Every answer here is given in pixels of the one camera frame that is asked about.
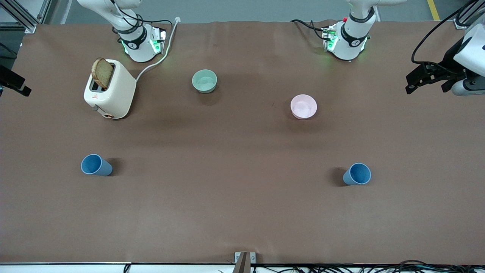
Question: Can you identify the blue ribbed plastic cup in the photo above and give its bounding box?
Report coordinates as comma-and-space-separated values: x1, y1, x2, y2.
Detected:
343, 163, 372, 186
81, 154, 113, 177

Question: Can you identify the brown toast slice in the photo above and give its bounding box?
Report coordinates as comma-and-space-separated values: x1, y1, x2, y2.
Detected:
91, 58, 114, 90

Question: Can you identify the cream white toaster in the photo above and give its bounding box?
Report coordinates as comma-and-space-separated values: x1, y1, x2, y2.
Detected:
84, 59, 137, 119

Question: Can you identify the pale pink bowl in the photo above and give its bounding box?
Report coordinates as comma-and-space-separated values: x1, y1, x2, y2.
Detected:
290, 94, 318, 120

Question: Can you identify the pale green bowl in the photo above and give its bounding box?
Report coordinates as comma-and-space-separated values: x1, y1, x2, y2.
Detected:
192, 69, 218, 94

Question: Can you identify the brown table cover sheet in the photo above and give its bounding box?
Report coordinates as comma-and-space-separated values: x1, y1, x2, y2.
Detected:
0, 21, 485, 265

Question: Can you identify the black looped gripper cable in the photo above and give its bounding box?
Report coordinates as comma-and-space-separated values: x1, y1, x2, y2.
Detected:
411, 0, 479, 65

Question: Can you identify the aluminium frame profile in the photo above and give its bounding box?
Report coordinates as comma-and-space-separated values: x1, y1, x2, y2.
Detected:
0, 0, 52, 34
454, 0, 485, 29

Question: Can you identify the black left arm base cable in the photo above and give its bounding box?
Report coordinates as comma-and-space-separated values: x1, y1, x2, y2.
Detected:
291, 19, 327, 41

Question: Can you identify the white toaster power cable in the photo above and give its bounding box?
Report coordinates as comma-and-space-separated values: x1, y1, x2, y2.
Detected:
135, 17, 181, 82

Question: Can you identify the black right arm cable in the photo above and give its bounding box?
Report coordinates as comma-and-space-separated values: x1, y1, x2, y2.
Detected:
110, 0, 173, 43

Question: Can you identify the black cable tangle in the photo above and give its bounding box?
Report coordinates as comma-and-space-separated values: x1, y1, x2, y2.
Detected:
294, 260, 485, 273

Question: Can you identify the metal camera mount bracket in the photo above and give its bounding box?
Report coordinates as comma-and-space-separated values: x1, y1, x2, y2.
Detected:
235, 252, 256, 273

